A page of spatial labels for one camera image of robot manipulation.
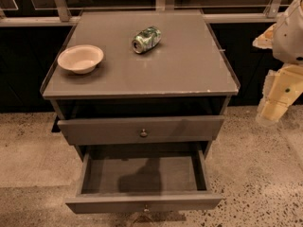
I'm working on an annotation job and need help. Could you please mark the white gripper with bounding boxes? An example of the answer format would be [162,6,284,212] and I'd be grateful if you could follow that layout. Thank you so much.
[252,25,303,126]

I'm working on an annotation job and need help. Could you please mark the grey drawer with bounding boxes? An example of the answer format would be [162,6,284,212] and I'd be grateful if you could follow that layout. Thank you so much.
[65,150,222,214]
[58,115,223,146]

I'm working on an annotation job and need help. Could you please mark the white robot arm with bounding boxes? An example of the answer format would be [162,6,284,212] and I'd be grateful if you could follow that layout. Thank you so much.
[253,0,303,126]

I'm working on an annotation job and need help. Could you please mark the grey drawer cabinet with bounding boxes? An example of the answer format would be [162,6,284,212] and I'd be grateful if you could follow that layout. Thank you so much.
[40,9,241,163]

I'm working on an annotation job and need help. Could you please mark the brass top drawer knob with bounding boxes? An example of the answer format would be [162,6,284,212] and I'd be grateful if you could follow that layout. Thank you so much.
[140,129,148,138]

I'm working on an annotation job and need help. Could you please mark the brass drawer knob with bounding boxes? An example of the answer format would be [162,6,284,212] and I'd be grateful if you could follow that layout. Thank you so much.
[143,205,150,213]
[140,129,148,138]

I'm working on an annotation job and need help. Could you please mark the brass middle drawer knob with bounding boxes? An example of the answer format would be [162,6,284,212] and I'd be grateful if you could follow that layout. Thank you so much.
[143,205,150,213]

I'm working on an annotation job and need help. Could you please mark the grey top drawer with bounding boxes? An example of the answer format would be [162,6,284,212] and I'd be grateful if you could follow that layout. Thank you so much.
[58,115,223,146]

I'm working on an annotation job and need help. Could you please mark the green soda can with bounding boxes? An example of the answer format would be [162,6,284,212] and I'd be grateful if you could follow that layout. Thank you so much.
[132,26,162,54]

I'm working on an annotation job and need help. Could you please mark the white bowl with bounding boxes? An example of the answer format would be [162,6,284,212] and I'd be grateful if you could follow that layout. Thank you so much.
[58,44,104,75]

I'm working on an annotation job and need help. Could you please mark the metal railing frame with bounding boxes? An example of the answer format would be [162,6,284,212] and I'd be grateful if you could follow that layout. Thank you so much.
[0,0,293,27]

